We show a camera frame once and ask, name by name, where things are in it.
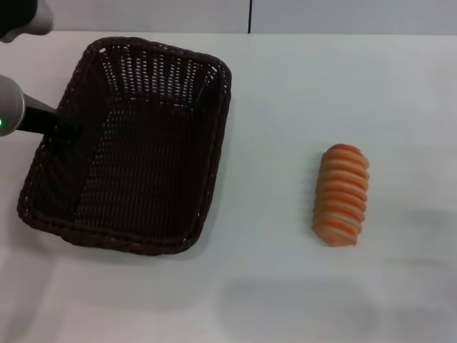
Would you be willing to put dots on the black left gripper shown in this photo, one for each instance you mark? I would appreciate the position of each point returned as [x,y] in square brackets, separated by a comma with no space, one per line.
[46,121]

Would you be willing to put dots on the dark brown woven basket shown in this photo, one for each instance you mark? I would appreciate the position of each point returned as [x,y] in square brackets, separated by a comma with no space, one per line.
[150,178]

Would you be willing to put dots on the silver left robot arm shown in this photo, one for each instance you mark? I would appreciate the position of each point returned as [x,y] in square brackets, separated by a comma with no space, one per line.
[10,103]

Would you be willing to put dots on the orange striped bread roll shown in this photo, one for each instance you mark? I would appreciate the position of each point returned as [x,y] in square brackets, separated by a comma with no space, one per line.
[341,194]

